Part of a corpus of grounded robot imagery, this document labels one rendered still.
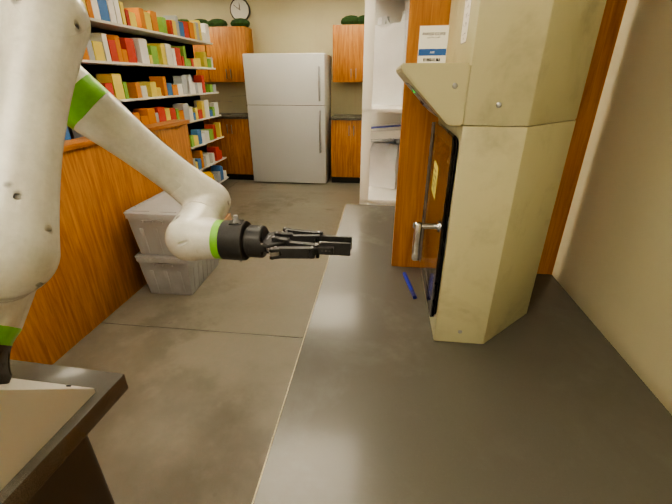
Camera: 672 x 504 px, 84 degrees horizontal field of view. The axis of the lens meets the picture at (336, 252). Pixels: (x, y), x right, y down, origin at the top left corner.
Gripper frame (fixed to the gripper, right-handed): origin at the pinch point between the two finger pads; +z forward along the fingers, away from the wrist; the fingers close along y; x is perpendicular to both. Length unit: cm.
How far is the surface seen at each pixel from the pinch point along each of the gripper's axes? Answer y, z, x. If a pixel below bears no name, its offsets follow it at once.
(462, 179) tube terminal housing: -4.8, 24.4, -17.1
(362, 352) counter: -11.3, 7.2, 20.4
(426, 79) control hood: -4.6, 16.1, -34.0
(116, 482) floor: 8, -91, 115
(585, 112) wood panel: 33, 60, -26
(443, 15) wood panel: 33, 22, -48
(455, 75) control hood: -4.5, 20.8, -34.7
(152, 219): 145, -144, 55
